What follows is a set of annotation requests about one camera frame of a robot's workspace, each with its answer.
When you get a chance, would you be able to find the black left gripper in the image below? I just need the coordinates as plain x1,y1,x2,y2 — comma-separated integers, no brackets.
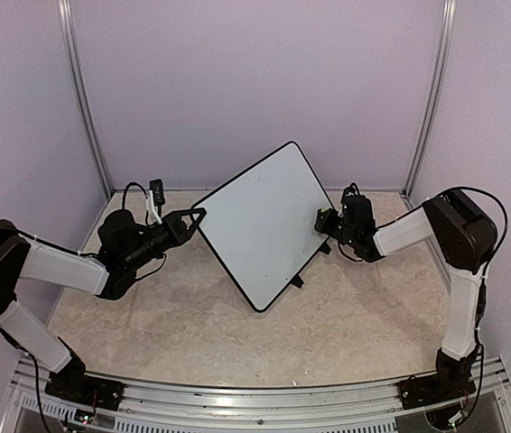
124,207,207,272

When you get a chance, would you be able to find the black framed whiteboard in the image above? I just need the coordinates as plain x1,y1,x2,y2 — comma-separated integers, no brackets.
193,141,333,313

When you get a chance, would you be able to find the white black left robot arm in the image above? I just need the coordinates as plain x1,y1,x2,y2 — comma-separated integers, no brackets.
0,207,207,401

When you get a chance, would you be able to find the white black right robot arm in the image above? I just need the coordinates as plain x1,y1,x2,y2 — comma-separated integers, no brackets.
314,184,503,401

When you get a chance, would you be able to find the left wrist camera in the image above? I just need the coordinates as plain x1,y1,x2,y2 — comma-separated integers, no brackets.
146,179,165,225

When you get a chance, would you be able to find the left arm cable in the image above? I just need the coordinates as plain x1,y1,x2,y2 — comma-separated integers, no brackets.
122,180,153,213

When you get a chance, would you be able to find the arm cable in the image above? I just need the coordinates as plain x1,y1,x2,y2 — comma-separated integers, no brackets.
122,180,153,213
453,188,509,272

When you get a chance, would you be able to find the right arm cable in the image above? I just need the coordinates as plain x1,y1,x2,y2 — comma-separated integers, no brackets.
453,188,509,272

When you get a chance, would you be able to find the front aluminium rail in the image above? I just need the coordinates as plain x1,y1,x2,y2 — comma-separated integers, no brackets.
9,355,511,433

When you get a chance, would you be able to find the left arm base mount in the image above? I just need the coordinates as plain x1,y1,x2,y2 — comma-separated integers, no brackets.
45,373,125,411

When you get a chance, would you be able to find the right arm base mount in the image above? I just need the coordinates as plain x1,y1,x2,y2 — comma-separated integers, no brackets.
397,374,476,410

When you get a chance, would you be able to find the left aluminium frame post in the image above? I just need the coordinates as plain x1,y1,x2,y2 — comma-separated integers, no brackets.
57,0,114,200

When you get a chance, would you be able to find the aluminium frame post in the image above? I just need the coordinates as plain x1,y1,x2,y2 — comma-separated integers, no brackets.
57,0,114,200
402,0,458,200

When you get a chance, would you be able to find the right aluminium frame post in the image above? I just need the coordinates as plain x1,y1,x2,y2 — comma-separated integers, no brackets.
402,0,458,200

